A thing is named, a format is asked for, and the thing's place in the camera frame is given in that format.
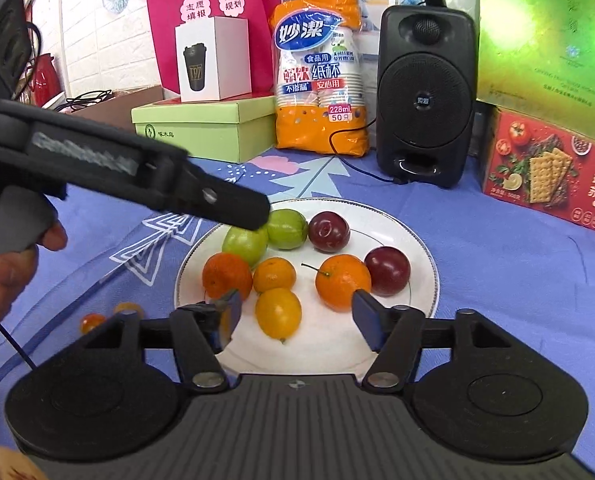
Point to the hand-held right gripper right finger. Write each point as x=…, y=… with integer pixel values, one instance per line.
x=370, y=320

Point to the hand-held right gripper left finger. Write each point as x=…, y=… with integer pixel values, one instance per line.
x=232, y=307

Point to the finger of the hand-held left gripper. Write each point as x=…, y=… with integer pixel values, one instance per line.
x=227, y=205

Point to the round orange tangerine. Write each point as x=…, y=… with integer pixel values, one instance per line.
x=227, y=275

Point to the white plate with dark rim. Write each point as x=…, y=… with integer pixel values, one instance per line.
x=327, y=330

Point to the green round fruit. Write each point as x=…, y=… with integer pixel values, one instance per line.
x=287, y=229
x=245, y=246

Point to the orange tangerine with stem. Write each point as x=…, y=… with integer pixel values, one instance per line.
x=343, y=282

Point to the yellow-orange citrus fruit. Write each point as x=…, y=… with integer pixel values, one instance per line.
x=278, y=313

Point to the dark red plum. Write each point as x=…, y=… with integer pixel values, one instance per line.
x=329, y=231
x=387, y=270

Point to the small orange tangerine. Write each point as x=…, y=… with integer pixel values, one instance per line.
x=274, y=275

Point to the person's left hand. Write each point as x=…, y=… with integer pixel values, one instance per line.
x=2, y=290

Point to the brown cardboard box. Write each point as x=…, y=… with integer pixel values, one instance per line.
x=127, y=102

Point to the green cardboard shoe box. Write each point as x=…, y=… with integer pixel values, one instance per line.
x=197, y=135

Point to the red kettle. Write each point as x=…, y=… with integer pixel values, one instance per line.
x=44, y=85

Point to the small green-red jujube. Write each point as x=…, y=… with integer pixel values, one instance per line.
x=127, y=308

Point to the orange pack of paper cups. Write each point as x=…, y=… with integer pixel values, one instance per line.
x=322, y=135

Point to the small red-green jujube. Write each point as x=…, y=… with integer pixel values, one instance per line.
x=92, y=323

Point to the pink paper bag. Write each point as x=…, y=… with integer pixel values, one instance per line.
x=162, y=35

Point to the white cup box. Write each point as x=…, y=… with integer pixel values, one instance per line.
x=227, y=35

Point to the black speaker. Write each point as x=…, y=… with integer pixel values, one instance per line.
x=427, y=100

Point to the red cracker box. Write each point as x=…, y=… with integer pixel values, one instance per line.
x=552, y=170

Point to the shiny green gift box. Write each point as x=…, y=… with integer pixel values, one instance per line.
x=537, y=50

